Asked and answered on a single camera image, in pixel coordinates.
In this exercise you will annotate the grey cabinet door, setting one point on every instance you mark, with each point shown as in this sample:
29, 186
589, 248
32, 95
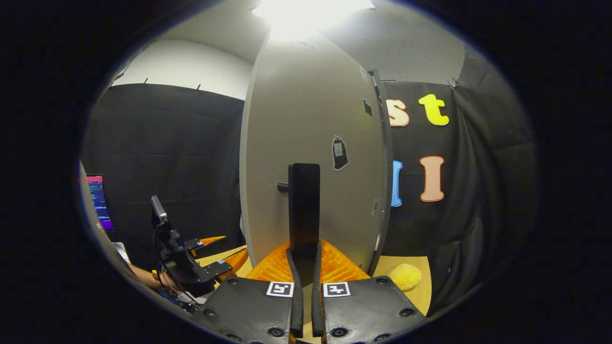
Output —
306, 119

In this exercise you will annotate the black backdrop cloth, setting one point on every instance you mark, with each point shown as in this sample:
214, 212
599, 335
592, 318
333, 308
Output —
167, 143

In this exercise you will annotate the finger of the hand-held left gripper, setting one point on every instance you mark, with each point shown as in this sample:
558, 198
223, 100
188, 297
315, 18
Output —
220, 270
210, 240

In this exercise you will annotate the computer monitor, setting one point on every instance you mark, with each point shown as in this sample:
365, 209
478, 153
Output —
99, 203

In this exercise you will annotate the yellow round sponge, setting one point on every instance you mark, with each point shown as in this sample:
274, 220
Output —
404, 276

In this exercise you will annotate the ceiling light panel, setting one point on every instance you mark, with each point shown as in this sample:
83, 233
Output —
311, 14

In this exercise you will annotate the dark grey cabinet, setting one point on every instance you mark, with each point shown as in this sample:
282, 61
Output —
385, 167

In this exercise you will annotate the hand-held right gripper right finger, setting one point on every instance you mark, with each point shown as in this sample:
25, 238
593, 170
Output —
316, 310

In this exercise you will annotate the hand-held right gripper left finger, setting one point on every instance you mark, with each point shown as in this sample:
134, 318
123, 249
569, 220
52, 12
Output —
297, 306

